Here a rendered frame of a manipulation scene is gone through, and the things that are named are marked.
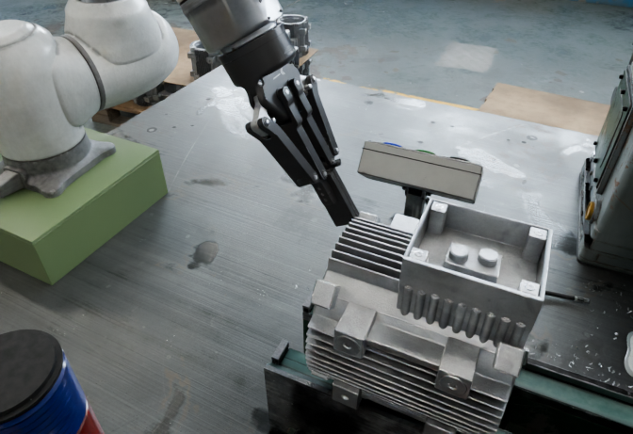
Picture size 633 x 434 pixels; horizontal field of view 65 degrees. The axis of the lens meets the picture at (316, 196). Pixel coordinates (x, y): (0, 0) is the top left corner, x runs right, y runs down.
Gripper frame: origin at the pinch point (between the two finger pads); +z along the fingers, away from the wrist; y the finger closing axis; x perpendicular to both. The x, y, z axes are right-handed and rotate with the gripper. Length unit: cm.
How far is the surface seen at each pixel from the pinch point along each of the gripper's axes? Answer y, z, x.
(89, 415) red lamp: -34.0, -6.0, 0.2
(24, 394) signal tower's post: -36.5, -11.4, -3.2
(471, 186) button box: 14.9, 10.5, -10.1
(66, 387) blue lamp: -34.7, -9.6, -2.5
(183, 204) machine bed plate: 22, 5, 53
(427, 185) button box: 14.1, 8.5, -4.6
